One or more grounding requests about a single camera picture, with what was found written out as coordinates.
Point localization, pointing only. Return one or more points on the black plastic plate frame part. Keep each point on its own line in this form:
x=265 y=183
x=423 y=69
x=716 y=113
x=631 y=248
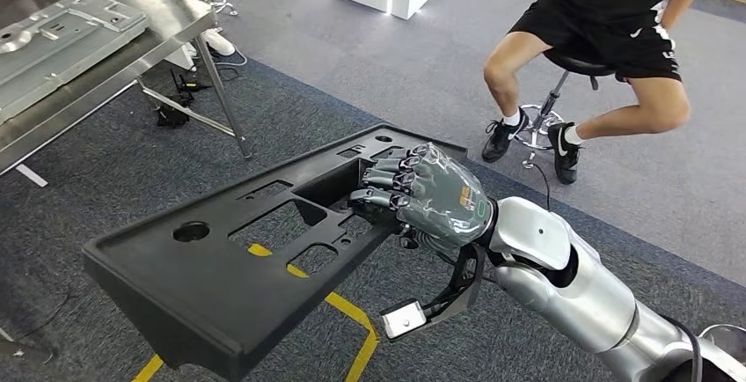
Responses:
x=175 y=298

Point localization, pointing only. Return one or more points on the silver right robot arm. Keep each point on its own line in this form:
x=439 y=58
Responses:
x=583 y=298

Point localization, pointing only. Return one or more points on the stainless steel workbench table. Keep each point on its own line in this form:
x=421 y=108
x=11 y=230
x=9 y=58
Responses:
x=169 y=23

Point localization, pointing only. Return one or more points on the yellow floor tape square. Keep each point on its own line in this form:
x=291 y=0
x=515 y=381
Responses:
x=362 y=359

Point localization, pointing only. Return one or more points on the black round stool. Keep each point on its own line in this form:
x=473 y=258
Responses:
x=574 y=65

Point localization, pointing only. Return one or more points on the grey stamped metal panel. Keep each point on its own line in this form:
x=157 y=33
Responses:
x=58 y=58

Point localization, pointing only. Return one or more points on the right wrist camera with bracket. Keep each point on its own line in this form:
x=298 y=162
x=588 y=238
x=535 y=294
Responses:
x=403 y=320

